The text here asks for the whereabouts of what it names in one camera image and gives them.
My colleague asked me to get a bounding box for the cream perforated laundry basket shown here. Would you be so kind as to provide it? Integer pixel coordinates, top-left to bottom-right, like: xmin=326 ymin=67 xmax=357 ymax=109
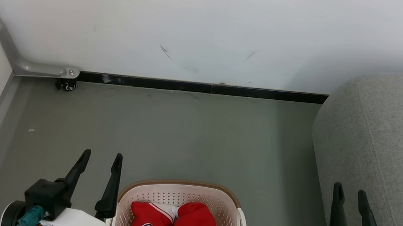
xmin=111 ymin=168 xmax=256 ymax=226

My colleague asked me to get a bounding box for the small black caster wheel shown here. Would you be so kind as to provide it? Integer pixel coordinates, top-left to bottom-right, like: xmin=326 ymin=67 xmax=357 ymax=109
xmin=55 ymin=77 xmax=78 ymax=93

